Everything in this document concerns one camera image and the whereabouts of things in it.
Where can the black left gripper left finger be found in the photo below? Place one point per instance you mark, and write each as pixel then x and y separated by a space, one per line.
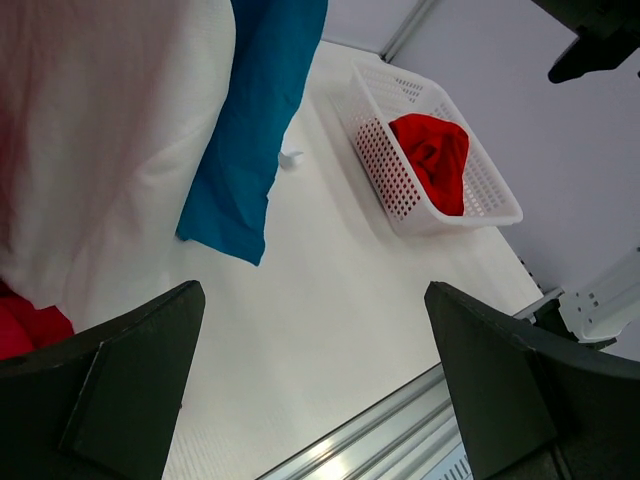
pixel 102 404

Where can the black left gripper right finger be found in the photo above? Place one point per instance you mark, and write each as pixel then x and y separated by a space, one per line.
pixel 530 404

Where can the red t shirt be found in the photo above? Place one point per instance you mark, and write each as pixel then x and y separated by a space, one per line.
pixel 437 151

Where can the blue t shirt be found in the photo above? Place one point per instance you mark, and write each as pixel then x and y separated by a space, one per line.
pixel 226 208

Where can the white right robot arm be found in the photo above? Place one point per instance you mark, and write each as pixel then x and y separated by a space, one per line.
pixel 607 33

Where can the magenta t shirt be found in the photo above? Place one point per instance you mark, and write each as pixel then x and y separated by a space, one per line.
pixel 25 329

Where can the white t shirt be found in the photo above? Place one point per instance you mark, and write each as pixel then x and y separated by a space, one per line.
pixel 106 110

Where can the clothes rack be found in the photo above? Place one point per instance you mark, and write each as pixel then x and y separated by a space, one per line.
pixel 290 160

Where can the white plastic basket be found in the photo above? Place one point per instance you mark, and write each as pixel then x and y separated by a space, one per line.
pixel 379 93

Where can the aluminium mounting rail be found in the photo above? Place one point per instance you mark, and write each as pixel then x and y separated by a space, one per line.
pixel 410 434

